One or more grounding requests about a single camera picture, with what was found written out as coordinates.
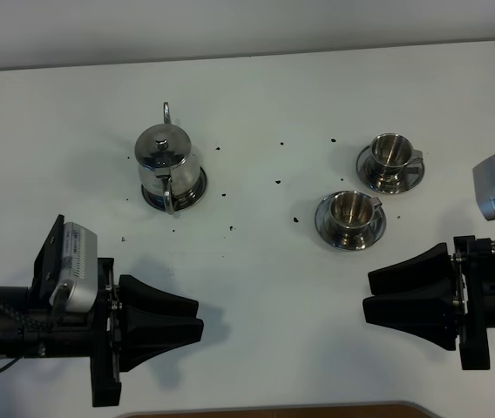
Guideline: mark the stainless steel teapot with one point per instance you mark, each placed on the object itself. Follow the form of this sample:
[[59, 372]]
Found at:
[[167, 166]]

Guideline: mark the near steel saucer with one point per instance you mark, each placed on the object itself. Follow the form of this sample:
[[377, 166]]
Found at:
[[358, 243]]

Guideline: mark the far steel saucer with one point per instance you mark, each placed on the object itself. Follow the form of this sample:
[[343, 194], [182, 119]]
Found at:
[[395, 183]]

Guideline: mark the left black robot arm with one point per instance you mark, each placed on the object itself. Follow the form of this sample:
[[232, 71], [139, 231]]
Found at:
[[30, 329]]

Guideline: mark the steel teacup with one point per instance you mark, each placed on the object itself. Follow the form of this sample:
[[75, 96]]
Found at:
[[391, 155], [350, 213]]

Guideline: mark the steel saucer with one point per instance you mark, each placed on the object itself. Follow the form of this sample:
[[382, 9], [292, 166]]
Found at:
[[395, 183], [358, 243]]

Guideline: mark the far steel teacup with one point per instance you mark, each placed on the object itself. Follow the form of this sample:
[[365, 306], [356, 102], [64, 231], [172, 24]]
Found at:
[[391, 155]]

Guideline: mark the near steel teacup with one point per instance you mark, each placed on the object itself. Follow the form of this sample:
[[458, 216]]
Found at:
[[350, 213]]

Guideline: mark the round steel teapot trivet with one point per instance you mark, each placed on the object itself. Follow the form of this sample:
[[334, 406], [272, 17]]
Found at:
[[180, 202]]

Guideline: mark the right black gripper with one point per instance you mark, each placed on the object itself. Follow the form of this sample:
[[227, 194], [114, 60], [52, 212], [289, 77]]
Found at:
[[456, 322]]

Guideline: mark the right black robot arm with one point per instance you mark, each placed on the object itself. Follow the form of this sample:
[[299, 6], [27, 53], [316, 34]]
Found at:
[[445, 298]]

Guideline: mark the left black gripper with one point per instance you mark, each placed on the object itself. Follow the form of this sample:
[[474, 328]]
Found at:
[[154, 323]]

